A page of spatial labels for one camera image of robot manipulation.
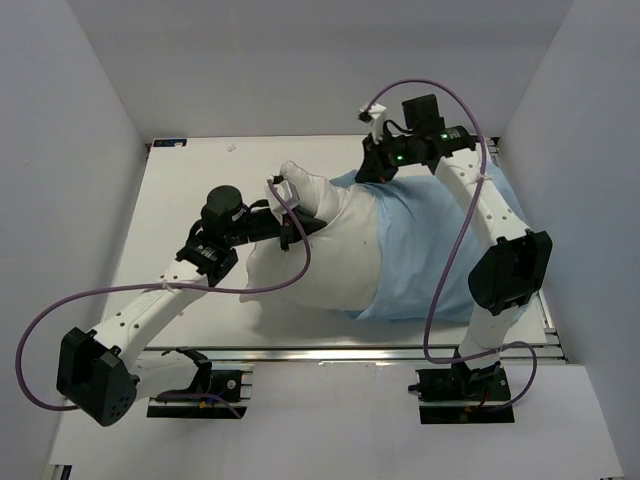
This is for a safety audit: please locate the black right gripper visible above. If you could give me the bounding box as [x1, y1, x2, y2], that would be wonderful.
[354, 128, 417, 186]

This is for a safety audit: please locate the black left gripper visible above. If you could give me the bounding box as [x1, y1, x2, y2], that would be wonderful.
[227, 204, 327, 252]

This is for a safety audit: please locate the blue green satin pillowcase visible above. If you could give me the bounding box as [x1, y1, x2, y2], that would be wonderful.
[344, 161, 525, 323]

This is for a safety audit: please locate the white pillow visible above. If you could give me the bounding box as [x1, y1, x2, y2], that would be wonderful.
[240, 162, 382, 344]

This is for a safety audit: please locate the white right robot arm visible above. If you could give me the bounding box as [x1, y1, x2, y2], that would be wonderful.
[356, 94, 552, 399]

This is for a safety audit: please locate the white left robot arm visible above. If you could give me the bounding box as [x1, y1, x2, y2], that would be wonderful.
[56, 180, 327, 427]

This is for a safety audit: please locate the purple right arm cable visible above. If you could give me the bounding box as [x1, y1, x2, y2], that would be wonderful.
[357, 78, 539, 412]

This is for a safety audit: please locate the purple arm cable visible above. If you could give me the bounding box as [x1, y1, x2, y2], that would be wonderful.
[357, 78, 539, 412]
[14, 177, 313, 419]

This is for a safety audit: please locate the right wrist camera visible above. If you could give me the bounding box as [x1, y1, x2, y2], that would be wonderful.
[358, 103, 387, 144]

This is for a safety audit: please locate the aluminium front table rail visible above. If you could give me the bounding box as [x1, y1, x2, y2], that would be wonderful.
[141, 345, 566, 363]

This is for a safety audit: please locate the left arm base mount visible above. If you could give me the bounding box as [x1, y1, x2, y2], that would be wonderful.
[146, 348, 253, 420]

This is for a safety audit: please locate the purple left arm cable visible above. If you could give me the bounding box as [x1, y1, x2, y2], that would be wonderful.
[14, 177, 313, 419]

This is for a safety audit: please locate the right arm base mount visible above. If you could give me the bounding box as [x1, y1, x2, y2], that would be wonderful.
[407, 363, 515, 425]

